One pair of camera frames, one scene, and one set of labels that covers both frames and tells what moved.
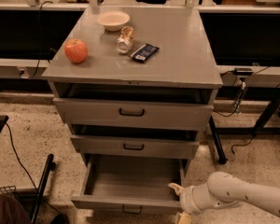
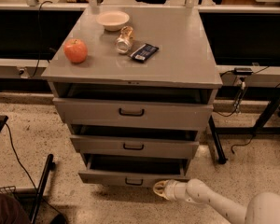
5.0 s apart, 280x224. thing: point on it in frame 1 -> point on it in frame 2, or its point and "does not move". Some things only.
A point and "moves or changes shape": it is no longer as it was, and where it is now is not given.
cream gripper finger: [176, 188] -> [160, 188]
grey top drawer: [134, 113] does not move
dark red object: [5, 210] does not move
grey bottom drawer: [132, 183] moves or changes shape
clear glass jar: [123, 43] does not move
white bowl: [113, 20] does not move
